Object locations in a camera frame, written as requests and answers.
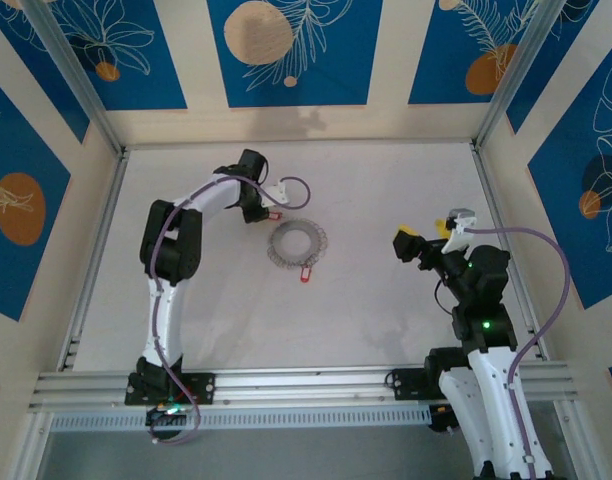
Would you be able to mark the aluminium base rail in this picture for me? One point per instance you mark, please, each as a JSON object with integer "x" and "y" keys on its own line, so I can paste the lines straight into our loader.
{"x": 296, "y": 385}

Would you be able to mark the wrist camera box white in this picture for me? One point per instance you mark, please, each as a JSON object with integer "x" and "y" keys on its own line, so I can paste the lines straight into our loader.
{"x": 461, "y": 235}
{"x": 276, "y": 192}

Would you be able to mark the silver key with red tag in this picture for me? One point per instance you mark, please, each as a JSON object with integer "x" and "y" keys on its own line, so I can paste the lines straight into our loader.
{"x": 274, "y": 215}

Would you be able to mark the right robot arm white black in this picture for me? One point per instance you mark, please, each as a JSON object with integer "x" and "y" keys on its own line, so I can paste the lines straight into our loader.
{"x": 491, "y": 400}

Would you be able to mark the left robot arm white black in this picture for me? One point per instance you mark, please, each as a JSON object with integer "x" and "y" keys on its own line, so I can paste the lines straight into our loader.
{"x": 166, "y": 310}

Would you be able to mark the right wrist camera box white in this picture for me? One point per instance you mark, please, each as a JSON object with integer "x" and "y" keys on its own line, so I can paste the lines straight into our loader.
{"x": 461, "y": 235}

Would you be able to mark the red key tag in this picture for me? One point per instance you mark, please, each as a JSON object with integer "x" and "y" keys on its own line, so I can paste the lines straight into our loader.
{"x": 305, "y": 274}

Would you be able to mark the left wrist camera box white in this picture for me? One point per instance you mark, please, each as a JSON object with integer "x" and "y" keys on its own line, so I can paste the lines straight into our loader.
{"x": 276, "y": 192}

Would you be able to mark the silver keyring bunch loop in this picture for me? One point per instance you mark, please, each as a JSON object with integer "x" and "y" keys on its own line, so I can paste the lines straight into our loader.
{"x": 281, "y": 235}

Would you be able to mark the aluminium frame post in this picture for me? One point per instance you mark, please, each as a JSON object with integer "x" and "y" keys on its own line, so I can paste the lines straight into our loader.
{"x": 71, "y": 75}
{"x": 521, "y": 75}

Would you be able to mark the aluminium table side rail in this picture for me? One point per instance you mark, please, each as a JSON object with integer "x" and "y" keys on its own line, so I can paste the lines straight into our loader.
{"x": 496, "y": 190}
{"x": 103, "y": 225}

